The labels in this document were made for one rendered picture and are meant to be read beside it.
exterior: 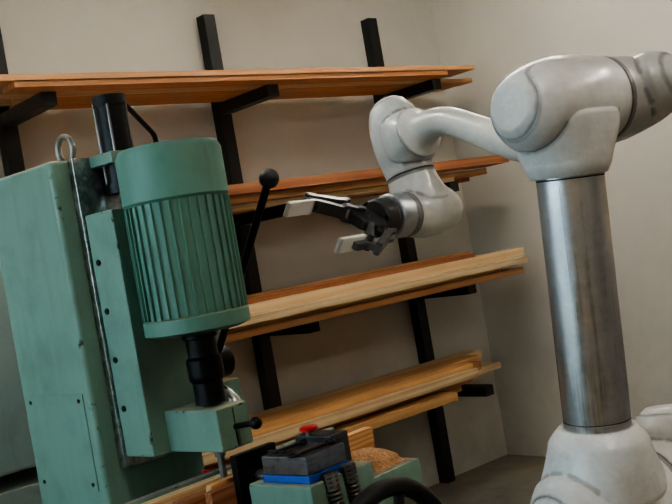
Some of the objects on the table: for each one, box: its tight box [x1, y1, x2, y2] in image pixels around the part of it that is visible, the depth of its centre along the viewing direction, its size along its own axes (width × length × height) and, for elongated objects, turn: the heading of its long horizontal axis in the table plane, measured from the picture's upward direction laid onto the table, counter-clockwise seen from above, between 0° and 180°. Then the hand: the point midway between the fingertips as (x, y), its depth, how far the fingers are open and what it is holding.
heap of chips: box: [350, 448, 410, 472], centre depth 180 cm, size 8×12×3 cm
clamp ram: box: [230, 442, 276, 504], centre depth 160 cm, size 9×8×9 cm
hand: (315, 226), depth 179 cm, fingers open, 13 cm apart
